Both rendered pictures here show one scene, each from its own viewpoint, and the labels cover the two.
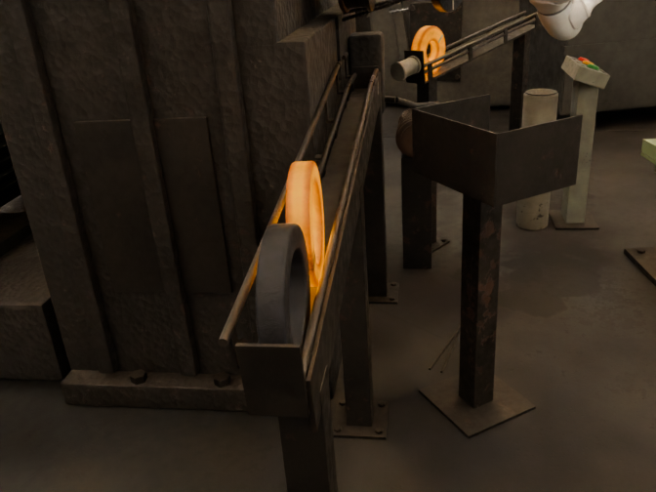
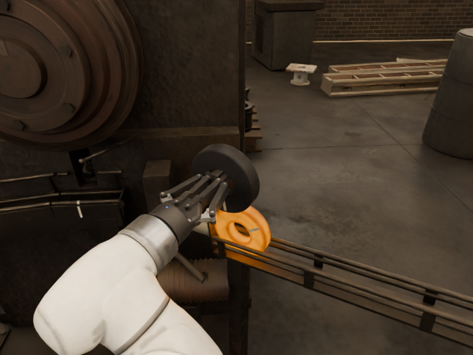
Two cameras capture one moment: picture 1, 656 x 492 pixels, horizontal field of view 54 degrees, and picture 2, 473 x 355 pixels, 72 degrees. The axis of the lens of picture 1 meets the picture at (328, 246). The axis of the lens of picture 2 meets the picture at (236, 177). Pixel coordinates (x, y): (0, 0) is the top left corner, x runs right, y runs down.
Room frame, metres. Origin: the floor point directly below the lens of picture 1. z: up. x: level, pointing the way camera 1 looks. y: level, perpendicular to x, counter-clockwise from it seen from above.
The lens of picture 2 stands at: (2.03, -1.02, 1.29)
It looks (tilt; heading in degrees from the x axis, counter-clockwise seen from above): 33 degrees down; 76
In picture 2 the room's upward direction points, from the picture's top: straight up
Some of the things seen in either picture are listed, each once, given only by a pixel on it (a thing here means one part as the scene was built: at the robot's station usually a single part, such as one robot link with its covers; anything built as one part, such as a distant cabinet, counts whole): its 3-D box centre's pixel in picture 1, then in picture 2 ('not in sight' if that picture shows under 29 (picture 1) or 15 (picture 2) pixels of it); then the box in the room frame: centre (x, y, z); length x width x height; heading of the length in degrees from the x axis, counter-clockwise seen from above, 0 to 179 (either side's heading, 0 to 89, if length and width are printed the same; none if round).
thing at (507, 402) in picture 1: (486, 273); not in sight; (1.24, -0.34, 0.36); 0.26 x 0.20 x 0.72; 25
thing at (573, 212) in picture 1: (579, 143); not in sight; (2.31, -0.97, 0.31); 0.24 x 0.16 x 0.62; 170
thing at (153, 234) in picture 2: not in sight; (148, 243); (1.98, -0.60, 0.91); 0.09 x 0.06 x 0.09; 136
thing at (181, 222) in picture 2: not in sight; (177, 217); (2.03, -0.55, 0.92); 0.09 x 0.08 x 0.07; 46
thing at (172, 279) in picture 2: (417, 188); (200, 320); (2.07, -0.32, 0.27); 0.22 x 0.13 x 0.53; 170
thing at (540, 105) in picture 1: (536, 160); not in sight; (2.30, -0.81, 0.26); 0.12 x 0.12 x 0.52
